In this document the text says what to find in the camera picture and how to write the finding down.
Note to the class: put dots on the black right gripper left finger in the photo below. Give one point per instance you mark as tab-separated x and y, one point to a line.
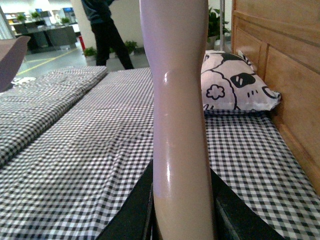
134	220

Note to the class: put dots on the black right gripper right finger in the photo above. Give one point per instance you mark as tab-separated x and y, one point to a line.
234	219

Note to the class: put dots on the beige brush with black bristles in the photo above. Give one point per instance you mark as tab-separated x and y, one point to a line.
175	37

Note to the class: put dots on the black white checkered bedsheet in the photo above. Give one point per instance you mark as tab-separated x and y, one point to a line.
71	181

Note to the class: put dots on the white cartoon print pillow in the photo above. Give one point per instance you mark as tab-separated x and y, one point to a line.
228	82

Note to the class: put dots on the folded checkered blanket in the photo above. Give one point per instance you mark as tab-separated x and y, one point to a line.
28	110

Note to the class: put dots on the person in dark clothes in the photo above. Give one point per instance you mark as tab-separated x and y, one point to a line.
105	32

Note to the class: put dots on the wooden headboard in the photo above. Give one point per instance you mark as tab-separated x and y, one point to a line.
281	38

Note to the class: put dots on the large potted green plant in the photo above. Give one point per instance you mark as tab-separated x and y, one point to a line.
214	19

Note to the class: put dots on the dark office counter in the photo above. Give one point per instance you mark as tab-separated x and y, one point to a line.
46	38

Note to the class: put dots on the metal stand pole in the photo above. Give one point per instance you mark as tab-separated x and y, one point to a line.
221	24

